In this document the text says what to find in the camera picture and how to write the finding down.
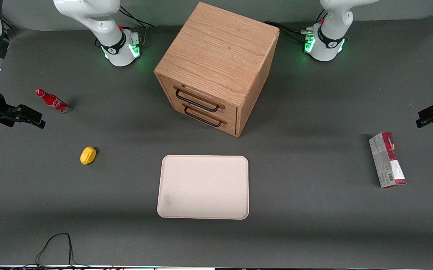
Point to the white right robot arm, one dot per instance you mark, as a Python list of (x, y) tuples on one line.
[(104, 22)]

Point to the red coke bottle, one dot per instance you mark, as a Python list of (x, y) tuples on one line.
[(53, 101)]

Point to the beige plastic tray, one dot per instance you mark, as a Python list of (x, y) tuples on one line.
[(203, 187)]

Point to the red grey cookie box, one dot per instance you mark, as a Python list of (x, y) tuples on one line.
[(387, 159)]

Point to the yellow lemon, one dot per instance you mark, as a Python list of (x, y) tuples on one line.
[(87, 155)]

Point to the wooden drawer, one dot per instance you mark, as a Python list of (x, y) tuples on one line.
[(228, 126), (227, 112)]

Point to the wooden drawer cabinet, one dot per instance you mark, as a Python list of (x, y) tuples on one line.
[(220, 48)]

